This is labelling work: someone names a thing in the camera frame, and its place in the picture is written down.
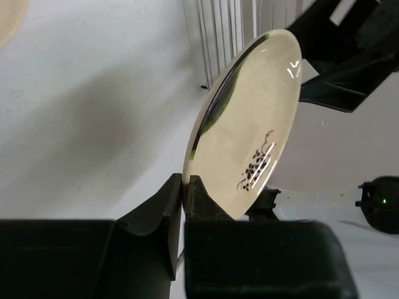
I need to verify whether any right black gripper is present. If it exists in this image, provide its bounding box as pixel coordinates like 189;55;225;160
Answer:
287;1;398;113

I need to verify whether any wire dish rack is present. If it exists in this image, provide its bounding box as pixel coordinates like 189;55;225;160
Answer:
182;0;310;90

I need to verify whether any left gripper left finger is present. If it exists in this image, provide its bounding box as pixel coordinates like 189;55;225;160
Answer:
1;173;181;298

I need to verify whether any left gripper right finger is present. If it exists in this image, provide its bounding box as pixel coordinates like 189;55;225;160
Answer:
185;176;358;298

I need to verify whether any cream floral plate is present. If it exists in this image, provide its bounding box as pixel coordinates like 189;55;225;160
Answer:
182;29;302;219
0;0;29;48

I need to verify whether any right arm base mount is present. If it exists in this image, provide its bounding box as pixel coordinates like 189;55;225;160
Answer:
246;188;281;221

